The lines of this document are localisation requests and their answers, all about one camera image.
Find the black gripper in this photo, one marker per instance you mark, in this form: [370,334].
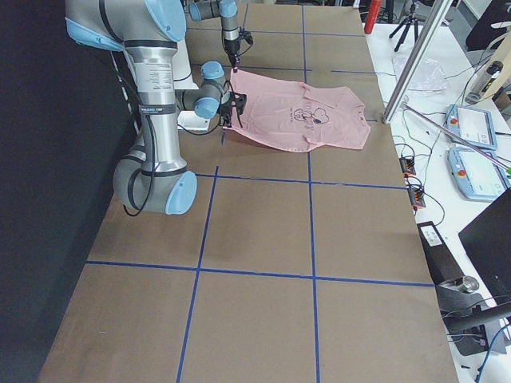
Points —
[231,49]
[227,108]

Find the pink snoopy t-shirt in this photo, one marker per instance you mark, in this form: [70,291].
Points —
[295,117]

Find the blue tape grid lines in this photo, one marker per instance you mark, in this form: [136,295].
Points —
[289,267]

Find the red fire extinguisher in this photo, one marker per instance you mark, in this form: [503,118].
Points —
[372,15]

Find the orange black connector box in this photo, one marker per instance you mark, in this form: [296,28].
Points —
[407,165]

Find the clear plastic bag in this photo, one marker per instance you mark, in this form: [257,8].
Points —
[429,76]

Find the upper blue teach pendant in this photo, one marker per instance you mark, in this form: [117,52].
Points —
[473,125]

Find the blue teach pendant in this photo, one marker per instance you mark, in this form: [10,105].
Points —
[476,177]
[473,125]

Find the lower blue teach pendant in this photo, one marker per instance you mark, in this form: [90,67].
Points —
[476,177]

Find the black box with label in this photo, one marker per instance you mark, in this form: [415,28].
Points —
[441,263]

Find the black monitor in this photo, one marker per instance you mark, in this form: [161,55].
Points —
[486,241]

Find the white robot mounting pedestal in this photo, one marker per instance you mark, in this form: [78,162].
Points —
[187,80]

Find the black camera tripod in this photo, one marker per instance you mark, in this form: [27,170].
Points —
[410,21]

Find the aluminium frame post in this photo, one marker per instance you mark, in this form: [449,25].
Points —
[437,15]

